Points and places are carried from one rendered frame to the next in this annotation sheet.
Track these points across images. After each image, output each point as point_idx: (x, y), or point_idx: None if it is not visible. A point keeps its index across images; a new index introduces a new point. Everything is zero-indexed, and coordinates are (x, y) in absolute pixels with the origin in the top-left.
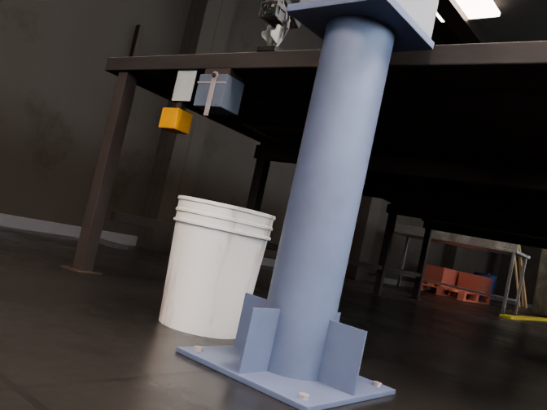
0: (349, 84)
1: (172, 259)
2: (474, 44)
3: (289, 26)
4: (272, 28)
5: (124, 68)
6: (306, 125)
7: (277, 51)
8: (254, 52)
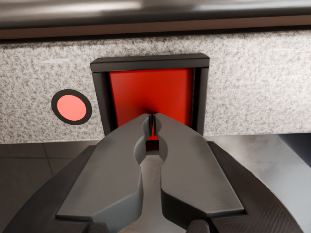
0: None
1: None
2: None
3: (298, 228)
4: (114, 231)
5: None
6: (295, 152)
7: (208, 136)
8: (101, 139)
